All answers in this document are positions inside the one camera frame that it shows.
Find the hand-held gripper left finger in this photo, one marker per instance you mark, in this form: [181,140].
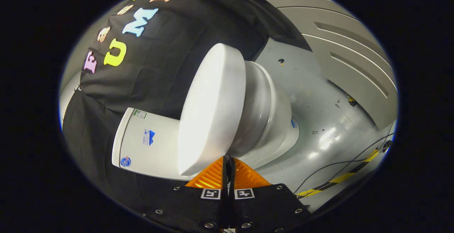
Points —
[198,208]

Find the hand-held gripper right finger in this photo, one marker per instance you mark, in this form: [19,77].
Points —
[262,208]

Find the white toilet lid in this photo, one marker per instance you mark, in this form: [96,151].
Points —
[212,109]

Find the white ceramic toilet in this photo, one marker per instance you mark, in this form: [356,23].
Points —
[156,151]

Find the yellow black striped floor tape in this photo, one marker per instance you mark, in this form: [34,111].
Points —
[342,178]

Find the black backdrop cloth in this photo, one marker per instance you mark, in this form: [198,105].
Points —
[166,66]

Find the white drawer cabinet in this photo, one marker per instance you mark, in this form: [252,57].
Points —
[347,48]

